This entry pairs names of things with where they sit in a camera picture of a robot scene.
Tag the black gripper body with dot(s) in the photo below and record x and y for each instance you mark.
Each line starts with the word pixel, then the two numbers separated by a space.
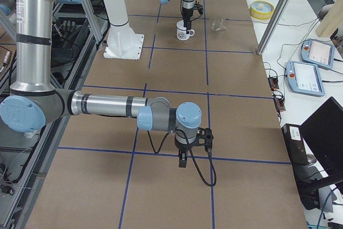
pixel 183 148
pixel 186 14

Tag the white ceramic lid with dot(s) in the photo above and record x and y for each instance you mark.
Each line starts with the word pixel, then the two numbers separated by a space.
pixel 180 25

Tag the white enamel mug blue rim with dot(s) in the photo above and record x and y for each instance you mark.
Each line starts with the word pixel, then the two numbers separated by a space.
pixel 184 35

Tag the blue tape grid lines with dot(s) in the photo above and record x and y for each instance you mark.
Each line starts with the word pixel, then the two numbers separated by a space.
pixel 206 78

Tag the yellow rimmed bowl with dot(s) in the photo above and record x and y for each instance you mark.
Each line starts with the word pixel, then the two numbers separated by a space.
pixel 261 10

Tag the black computer box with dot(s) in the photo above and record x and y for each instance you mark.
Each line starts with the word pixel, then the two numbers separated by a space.
pixel 294 144

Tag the near teach pendant tablet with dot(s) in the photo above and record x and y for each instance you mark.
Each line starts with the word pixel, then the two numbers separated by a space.
pixel 304 78

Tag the teach pendant tablet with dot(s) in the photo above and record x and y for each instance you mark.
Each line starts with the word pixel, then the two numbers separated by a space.
pixel 318 52
pixel 304 78

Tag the far teach pendant tablet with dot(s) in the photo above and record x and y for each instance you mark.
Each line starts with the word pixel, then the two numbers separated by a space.
pixel 318 52

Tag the black monitor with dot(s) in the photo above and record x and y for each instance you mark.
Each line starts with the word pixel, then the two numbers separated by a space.
pixel 322 132

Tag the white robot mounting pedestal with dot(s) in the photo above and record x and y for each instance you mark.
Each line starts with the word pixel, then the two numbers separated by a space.
pixel 122 41

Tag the aluminium frame post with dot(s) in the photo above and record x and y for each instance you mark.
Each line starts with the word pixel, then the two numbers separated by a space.
pixel 280 7

